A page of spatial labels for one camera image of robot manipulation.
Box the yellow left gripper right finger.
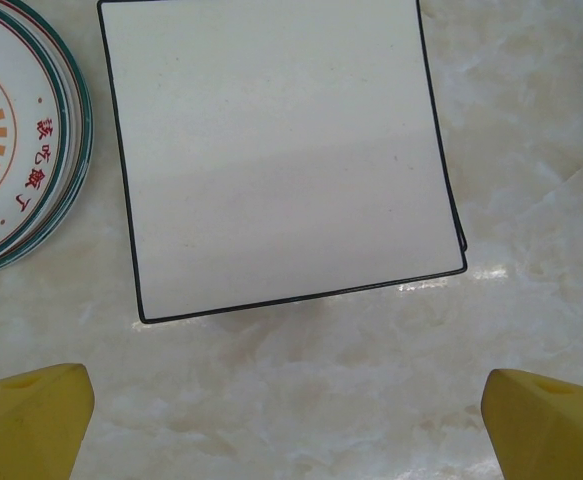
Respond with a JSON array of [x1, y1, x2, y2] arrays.
[[480, 368, 583, 480]]

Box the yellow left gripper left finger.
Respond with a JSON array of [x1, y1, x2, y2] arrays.
[[0, 363, 96, 480]]

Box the square white plate dark rim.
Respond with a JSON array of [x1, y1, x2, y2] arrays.
[[448, 199, 469, 254], [96, 0, 467, 325]]

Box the round plate orange sunburst print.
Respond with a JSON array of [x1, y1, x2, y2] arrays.
[[0, 0, 75, 262], [0, 0, 85, 271]]

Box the round plates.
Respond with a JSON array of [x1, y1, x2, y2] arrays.
[[0, 0, 94, 279]]

